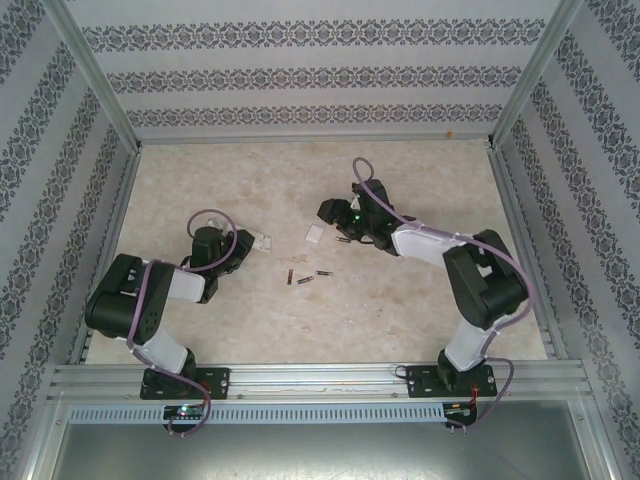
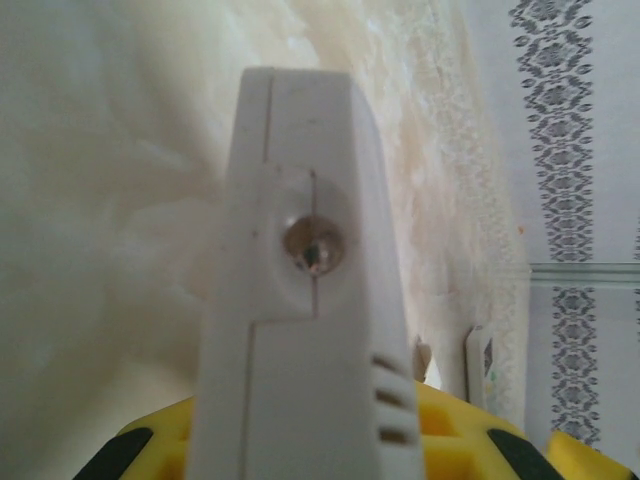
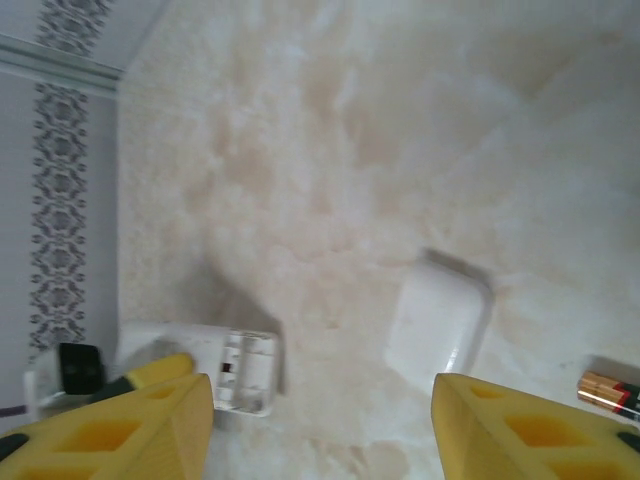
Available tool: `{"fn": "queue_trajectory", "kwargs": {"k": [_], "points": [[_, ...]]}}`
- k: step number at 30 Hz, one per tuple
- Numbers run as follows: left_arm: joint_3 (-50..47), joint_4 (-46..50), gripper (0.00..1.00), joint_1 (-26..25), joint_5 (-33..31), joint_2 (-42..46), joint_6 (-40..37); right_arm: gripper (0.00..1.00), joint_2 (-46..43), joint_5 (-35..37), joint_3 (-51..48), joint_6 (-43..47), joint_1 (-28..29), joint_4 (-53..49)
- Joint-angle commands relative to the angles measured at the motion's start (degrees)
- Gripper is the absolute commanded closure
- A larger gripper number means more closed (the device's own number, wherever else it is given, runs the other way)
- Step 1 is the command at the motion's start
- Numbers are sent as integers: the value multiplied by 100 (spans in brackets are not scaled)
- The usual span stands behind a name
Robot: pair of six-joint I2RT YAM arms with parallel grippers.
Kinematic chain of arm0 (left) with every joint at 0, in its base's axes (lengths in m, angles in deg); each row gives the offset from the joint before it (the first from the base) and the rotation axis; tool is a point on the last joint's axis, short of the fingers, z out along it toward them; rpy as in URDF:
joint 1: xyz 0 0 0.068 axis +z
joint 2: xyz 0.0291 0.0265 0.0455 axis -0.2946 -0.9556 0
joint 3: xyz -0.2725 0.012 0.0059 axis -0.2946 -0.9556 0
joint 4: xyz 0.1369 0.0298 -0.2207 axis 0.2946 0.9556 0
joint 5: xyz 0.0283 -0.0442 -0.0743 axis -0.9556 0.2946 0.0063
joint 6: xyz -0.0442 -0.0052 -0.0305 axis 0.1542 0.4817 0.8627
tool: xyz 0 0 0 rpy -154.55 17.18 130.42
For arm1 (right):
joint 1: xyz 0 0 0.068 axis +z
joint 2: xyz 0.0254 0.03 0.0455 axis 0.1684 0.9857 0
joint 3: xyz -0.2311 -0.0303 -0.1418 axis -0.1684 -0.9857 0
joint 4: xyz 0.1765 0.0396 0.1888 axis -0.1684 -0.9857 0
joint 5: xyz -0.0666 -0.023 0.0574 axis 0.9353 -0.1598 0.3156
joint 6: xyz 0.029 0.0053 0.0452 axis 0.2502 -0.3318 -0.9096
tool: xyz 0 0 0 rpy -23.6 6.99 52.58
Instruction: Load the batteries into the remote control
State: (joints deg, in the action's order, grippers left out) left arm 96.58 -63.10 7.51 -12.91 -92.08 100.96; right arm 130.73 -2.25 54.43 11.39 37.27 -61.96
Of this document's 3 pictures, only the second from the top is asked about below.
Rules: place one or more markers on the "white remote with display buttons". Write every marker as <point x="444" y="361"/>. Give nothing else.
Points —
<point x="482" y="365"/>

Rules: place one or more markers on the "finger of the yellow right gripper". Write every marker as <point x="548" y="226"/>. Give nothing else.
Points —
<point x="585" y="462"/>

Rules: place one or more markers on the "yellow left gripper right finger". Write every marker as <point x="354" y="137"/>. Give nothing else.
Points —
<point x="450" y="420"/>

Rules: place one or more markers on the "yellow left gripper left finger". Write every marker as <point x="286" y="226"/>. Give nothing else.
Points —
<point x="160" y="420"/>

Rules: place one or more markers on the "white remote with printed label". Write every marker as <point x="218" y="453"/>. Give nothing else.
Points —
<point x="310" y="400"/>

